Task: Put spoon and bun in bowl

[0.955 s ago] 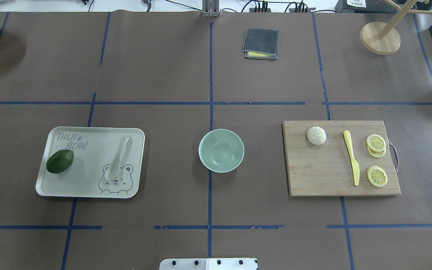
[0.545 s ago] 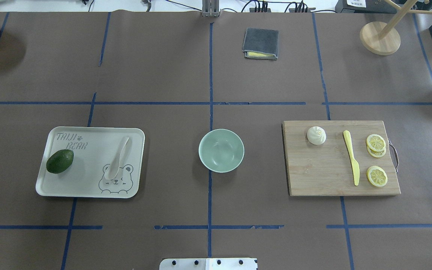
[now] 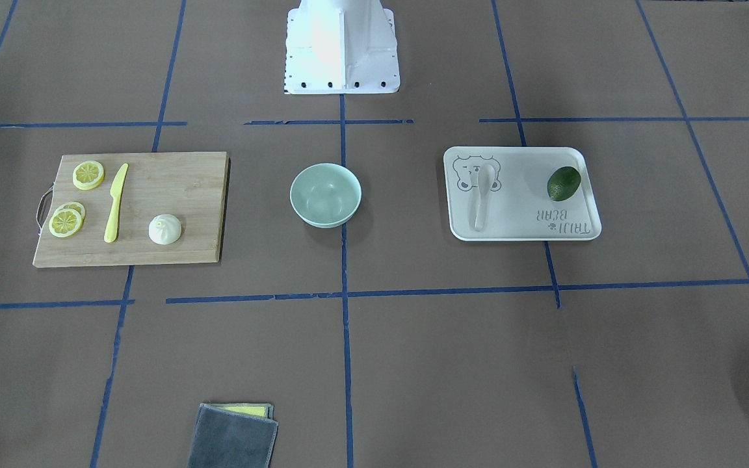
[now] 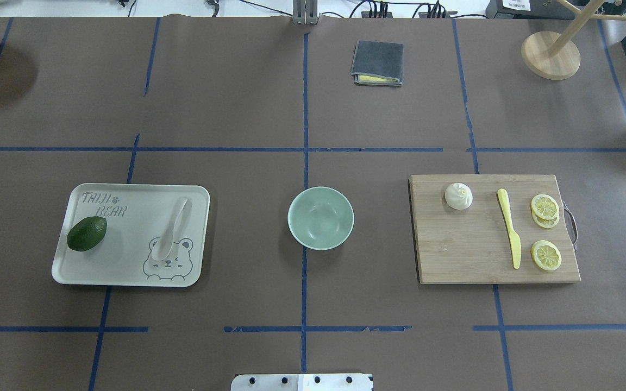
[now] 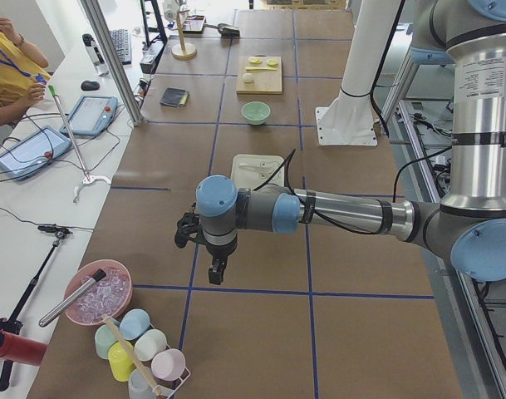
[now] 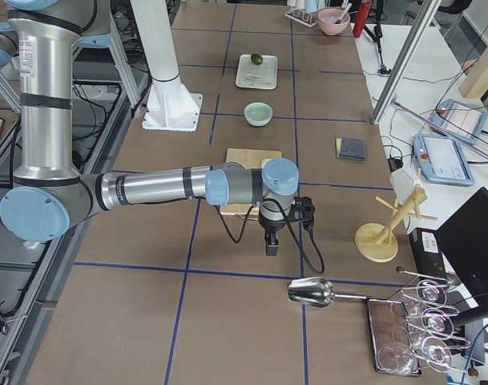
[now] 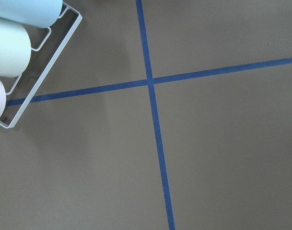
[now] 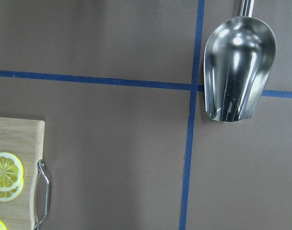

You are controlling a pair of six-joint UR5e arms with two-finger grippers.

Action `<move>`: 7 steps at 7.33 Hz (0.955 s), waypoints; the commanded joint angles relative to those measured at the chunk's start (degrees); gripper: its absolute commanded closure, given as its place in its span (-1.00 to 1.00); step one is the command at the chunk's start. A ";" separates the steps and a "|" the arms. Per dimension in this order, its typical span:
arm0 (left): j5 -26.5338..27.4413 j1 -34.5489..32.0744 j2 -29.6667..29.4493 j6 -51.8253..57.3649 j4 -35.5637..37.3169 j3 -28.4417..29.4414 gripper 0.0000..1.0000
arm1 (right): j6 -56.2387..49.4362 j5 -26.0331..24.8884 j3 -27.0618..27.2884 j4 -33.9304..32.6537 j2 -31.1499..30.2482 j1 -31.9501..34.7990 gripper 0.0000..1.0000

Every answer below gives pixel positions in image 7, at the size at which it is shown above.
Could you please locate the light blue cup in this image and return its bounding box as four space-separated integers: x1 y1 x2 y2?
0 0 63 28

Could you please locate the mint green cup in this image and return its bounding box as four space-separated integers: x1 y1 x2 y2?
0 18 31 78

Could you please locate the white wire cup rack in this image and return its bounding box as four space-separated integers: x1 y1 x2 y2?
0 1 82 129

